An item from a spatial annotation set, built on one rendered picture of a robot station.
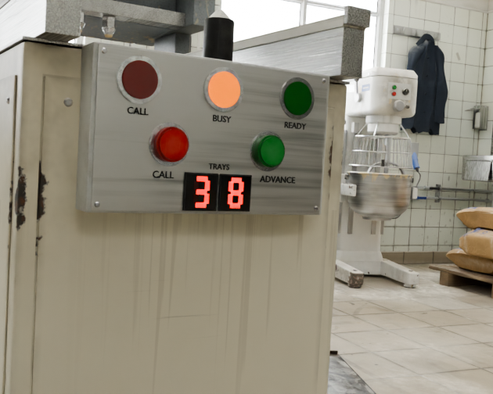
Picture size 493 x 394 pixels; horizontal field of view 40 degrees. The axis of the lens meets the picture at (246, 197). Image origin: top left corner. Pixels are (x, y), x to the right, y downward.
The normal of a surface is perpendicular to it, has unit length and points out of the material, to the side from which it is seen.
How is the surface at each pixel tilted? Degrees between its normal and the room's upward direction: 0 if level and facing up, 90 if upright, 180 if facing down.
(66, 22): 90
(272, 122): 90
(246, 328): 90
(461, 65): 90
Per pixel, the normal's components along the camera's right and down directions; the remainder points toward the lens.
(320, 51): -0.86, -0.02
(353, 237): 0.29, 0.06
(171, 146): 0.51, 0.07
